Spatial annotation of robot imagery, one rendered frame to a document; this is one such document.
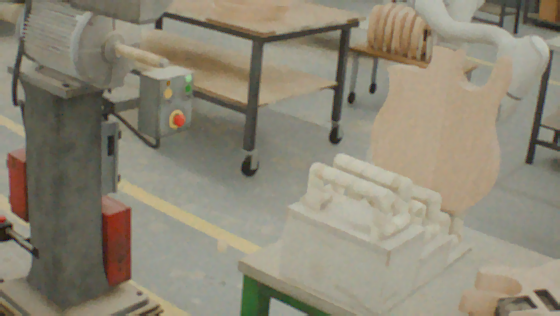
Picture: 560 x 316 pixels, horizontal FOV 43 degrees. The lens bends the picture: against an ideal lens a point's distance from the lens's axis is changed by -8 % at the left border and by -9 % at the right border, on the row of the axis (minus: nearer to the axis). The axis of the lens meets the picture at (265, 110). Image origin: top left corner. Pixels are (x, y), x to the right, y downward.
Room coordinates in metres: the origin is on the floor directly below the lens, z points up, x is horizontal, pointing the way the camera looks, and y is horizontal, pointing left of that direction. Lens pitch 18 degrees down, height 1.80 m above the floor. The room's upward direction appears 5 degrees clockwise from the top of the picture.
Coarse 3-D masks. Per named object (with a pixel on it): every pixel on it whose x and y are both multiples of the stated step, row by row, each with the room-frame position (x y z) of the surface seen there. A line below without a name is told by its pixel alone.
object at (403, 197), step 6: (402, 192) 1.42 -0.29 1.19; (408, 192) 1.42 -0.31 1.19; (396, 198) 1.43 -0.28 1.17; (402, 198) 1.42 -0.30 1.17; (408, 198) 1.42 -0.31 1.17; (396, 204) 1.42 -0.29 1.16; (402, 204) 1.41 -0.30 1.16; (408, 204) 1.42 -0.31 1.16; (396, 210) 1.42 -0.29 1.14; (402, 210) 1.41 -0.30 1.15; (402, 228) 1.42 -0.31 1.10
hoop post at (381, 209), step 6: (378, 204) 1.36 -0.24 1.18; (384, 204) 1.35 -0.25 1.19; (378, 210) 1.35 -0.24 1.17; (384, 210) 1.35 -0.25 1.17; (378, 216) 1.35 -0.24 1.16; (384, 216) 1.35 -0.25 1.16; (372, 222) 1.36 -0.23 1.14; (378, 222) 1.35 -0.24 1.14; (384, 222) 1.35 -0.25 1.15; (372, 228) 1.36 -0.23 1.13; (378, 228) 1.35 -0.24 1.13; (372, 234) 1.36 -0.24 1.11; (378, 240) 1.35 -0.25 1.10
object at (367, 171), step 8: (336, 160) 1.53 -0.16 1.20; (344, 160) 1.52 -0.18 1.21; (352, 160) 1.51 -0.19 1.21; (344, 168) 1.51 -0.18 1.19; (352, 168) 1.50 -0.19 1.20; (360, 168) 1.49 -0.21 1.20; (368, 168) 1.48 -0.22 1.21; (376, 168) 1.47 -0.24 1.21; (360, 176) 1.49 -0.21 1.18; (368, 176) 1.47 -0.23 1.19; (376, 176) 1.46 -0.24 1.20; (384, 176) 1.45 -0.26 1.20; (392, 176) 1.44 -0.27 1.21; (400, 176) 1.44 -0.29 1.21; (384, 184) 1.45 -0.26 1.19; (392, 184) 1.43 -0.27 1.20; (400, 184) 1.42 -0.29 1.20; (408, 184) 1.42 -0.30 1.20
